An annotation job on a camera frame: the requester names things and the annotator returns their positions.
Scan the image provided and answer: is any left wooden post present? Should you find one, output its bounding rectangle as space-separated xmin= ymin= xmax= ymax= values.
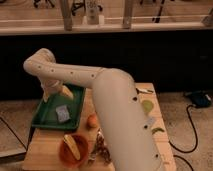
xmin=59 ymin=0 xmax=72 ymax=31

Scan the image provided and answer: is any black and white marker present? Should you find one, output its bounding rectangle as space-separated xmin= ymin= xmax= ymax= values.
xmin=136 ymin=88 xmax=154 ymax=94

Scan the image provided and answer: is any green plastic tray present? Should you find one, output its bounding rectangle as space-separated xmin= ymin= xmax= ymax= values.
xmin=32 ymin=84 xmax=85 ymax=131

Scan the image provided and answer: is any right wooden post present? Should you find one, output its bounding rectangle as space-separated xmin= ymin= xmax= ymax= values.
xmin=122 ymin=0 xmax=133 ymax=29

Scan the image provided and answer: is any brown patterned toy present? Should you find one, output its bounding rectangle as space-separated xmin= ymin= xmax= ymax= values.
xmin=88 ymin=130 xmax=112 ymax=165

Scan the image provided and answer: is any black teal device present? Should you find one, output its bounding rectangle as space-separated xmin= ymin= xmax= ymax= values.
xmin=184 ymin=91 xmax=212 ymax=108

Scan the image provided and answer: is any black power cable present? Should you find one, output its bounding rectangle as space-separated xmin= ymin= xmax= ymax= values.
xmin=168 ymin=104 xmax=199 ymax=171

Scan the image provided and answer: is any orange fruit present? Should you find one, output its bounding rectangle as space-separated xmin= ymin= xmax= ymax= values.
xmin=87 ymin=114 xmax=98 ymax=128

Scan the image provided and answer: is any wooden post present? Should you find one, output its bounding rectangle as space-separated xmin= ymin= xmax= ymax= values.
xmin=59 ymin=0 xmax=72 ymax=31
xmin=122 ymin=0 xmax=133 ymax=29

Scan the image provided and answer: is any green pepper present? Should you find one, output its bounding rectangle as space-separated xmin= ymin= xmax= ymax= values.
xmin=152 ymin=127 xmax=165 ymax=135

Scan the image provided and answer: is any yellow banana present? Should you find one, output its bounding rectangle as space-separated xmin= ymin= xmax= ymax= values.
xmin=64 ymin=134 xmax=81 ymax=160

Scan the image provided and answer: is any orange plastic bowl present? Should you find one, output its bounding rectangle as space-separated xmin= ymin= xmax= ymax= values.
xmin=58 ymin=134 xmax=89 ymax=168

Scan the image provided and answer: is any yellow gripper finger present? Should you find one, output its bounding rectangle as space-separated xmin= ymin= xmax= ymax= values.
xmin=60 ymin=85 xmax=74 ymax=100
xmin=43 ymin=92 xmax=49 ymax=102

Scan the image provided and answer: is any light green round fruit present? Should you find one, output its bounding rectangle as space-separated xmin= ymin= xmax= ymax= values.
xmin=141 ymin=100 xmax=154 ymax=114

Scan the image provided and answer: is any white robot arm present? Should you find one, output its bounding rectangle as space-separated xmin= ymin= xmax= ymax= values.
xmin=23 ymin=48 xmax=165 ymax=171

